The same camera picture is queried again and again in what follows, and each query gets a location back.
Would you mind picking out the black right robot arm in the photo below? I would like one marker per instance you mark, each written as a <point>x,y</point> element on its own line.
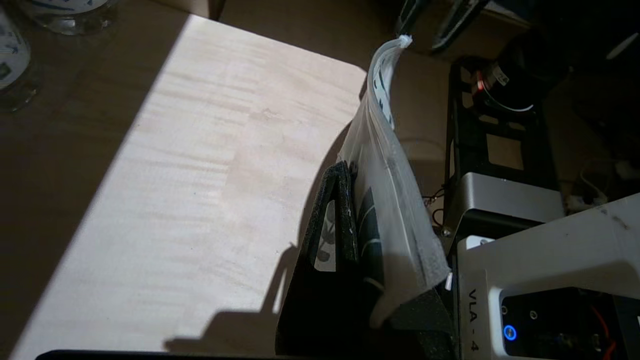
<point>575,20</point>

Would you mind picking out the blue horse print pouch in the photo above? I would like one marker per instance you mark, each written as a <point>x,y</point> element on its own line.
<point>395,225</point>

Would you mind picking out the robot base chassis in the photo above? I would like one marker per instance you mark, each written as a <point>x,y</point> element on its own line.
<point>550,250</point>

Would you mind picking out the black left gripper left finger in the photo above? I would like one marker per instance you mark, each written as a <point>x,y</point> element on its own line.
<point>325,310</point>

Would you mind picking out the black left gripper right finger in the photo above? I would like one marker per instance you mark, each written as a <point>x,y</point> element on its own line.
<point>425,330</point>

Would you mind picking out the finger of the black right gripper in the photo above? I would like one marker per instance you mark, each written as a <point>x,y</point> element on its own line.
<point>460,22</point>
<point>412,15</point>

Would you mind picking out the brown shelf unit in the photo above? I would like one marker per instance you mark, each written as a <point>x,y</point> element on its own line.
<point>50,125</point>

